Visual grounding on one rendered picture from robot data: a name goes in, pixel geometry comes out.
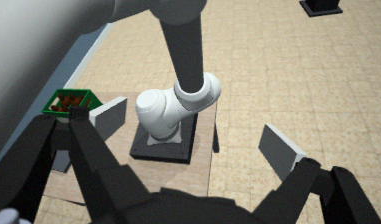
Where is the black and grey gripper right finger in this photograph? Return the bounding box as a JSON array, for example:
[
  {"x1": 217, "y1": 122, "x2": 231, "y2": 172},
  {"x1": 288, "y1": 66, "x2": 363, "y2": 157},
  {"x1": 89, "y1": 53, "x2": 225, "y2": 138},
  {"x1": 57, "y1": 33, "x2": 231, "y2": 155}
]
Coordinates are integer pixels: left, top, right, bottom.
[{"x1": 238, "y1": 123, "x2": 381, "y2": 224}]

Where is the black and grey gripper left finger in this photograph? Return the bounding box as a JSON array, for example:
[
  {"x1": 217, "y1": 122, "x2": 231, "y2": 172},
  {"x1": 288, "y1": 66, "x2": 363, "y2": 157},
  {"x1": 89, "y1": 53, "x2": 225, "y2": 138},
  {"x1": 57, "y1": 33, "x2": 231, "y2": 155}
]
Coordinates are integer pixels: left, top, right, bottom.
[{"x1": 0, "y1": 97, "x2": 180, "y2": 224}]

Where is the green divided crate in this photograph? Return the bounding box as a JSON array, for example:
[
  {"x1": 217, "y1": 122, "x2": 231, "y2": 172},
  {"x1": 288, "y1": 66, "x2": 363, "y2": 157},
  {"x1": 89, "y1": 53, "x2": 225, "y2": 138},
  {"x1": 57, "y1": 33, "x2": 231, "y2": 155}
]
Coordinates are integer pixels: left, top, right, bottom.
[{"x1": 41, "y1": 89, "x2": 103, "y2": 123}]

